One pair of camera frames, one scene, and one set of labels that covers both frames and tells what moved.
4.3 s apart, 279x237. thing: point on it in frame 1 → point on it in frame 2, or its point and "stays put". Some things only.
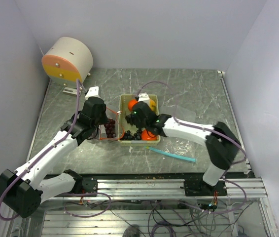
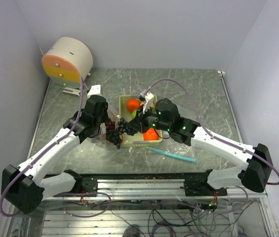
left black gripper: x=104 y=119 stays put
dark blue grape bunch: x=128 y=136 → x=115 y=136
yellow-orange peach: x=153 y=105 stays put
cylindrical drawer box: x=68 y=59 stays put
